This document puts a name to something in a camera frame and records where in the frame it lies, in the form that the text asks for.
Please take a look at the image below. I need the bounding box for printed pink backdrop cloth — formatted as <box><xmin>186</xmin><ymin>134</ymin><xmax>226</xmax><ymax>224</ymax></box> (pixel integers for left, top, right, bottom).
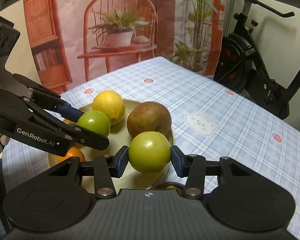
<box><xmin>23</xmin><ymin>0</ymin><xmax>225</xmax><ymax>93</ymax></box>

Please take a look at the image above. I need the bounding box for orange tangerine front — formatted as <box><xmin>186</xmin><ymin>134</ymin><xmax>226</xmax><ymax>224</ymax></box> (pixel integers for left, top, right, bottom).
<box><xmin>57</xmin><ymin>147</ymin><xmax>85</xmax><ymax>163</ymax></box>

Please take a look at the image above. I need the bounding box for black camera box left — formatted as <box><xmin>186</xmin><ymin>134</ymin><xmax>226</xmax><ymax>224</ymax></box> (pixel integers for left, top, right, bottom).
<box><xmin>0</xmin><ymin>16</ymin><xmax>20</xmax><ymax>57</ymax></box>

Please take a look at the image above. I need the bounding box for red brown apple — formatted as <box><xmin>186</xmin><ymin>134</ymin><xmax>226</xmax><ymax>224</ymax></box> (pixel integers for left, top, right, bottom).
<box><xmin>127</xmin><ymin>101</ymin><xmax>172</xmax><ymax>138</ymax></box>

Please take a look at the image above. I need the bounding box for black exercise bike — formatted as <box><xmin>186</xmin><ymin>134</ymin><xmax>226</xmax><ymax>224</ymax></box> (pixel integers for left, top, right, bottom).
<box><xmin>213</xmin><ymin>0</ymin><xmax>300</xmax><ymax>120</ymax></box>

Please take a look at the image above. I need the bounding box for yellow lemon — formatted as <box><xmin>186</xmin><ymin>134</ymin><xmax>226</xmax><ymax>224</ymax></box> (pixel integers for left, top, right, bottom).
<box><xmin>93</xmin><ymin>90</ymin><xmax>125</xmax><ymax>126</ymax></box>

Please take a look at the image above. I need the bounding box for blue plaid tablecloth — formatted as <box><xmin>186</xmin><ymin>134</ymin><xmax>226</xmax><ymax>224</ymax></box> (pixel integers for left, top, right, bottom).
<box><xmin>1</xmin><ymin>56</ymin><xmax>300</xmax><ymax>240</ymax></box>

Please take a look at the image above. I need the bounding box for beige round plate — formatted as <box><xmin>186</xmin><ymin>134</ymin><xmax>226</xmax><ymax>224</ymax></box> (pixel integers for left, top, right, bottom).
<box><xmin>47</xmin><ymin>99</ymin><xmax>176</xmax><ymax>193</ymax></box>

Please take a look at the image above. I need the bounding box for small green apple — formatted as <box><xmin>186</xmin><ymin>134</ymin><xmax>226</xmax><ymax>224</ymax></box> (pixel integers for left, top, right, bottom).
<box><xmin>77</xmin><ymin>110</ymin><xmax>110</xmax><ymax>137</ymax></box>

